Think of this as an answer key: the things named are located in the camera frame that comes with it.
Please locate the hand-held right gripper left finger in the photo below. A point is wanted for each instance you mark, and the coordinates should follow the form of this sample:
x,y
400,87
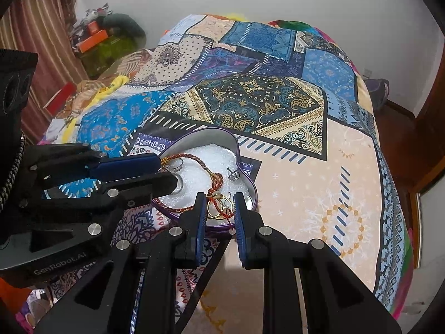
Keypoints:
x,y
201,229

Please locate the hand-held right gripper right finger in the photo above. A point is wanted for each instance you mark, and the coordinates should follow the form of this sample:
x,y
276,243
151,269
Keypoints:
x,y
239,229

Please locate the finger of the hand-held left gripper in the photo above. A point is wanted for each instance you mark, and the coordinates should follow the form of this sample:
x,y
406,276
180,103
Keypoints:
x,y
128,165
149,184

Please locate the gold hoop earring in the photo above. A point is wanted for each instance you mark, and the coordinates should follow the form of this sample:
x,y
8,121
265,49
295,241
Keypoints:
x,y
217,204

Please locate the purple heart-shaped tin box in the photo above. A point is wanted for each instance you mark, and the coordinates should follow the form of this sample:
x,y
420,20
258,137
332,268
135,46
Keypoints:
x,y
215,136

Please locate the yellow cloth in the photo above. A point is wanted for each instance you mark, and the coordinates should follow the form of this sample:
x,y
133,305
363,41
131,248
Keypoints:
x,y
106,88

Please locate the red flat box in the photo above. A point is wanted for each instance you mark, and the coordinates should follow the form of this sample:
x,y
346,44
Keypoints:
x,y
59,97

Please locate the patchwork printed blanket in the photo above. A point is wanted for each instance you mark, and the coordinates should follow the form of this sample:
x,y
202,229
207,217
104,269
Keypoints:
x,y
313,163

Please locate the orange patterned cloth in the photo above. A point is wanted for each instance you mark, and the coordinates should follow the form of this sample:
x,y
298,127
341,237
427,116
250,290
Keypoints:
x,y
139,61

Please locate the green cloth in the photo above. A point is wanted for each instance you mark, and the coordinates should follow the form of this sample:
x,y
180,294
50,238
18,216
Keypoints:
x,y
111,52

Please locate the orange box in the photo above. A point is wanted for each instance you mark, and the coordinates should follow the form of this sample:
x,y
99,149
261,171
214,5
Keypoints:
x,y
92,41

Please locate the dark green cushion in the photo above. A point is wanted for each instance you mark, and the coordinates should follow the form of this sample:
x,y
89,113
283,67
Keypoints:
x,y
125,28

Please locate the striped brown curtain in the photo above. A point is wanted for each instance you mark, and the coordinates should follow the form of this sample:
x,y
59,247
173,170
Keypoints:
x,y
38,59

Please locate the pile of clutter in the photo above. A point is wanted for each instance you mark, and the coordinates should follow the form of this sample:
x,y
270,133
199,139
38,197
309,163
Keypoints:
x,y
88,17

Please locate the dark bag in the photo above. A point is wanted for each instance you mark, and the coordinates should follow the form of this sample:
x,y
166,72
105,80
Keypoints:
x,y
377,92

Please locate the colourful pillow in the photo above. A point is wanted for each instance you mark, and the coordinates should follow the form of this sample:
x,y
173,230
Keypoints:
x,y
288,25

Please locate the white wall outlet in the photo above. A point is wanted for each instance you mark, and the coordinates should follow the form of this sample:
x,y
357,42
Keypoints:
x,y
366,73

